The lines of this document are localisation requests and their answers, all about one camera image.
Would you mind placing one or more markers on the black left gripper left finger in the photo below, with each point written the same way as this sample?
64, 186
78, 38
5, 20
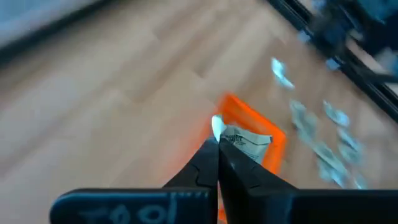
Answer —
140, 208

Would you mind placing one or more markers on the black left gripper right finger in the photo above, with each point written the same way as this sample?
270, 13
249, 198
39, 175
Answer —
280, 208

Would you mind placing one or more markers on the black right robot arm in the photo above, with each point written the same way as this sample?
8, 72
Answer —
332, 28

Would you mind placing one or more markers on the orange plastic basket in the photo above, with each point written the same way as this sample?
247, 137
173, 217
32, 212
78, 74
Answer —
245, 113

